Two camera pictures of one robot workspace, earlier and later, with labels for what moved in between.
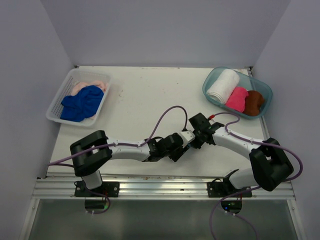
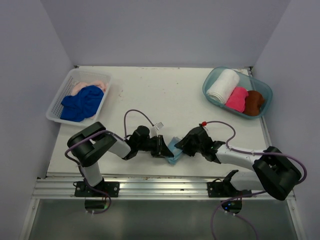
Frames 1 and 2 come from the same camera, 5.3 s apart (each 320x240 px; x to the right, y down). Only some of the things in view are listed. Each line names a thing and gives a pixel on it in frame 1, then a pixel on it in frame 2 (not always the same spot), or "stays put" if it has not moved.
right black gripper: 197,144 -> 184,144
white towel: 223,85 stays put
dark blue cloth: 82,105 stays put
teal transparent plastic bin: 245,81 stays put
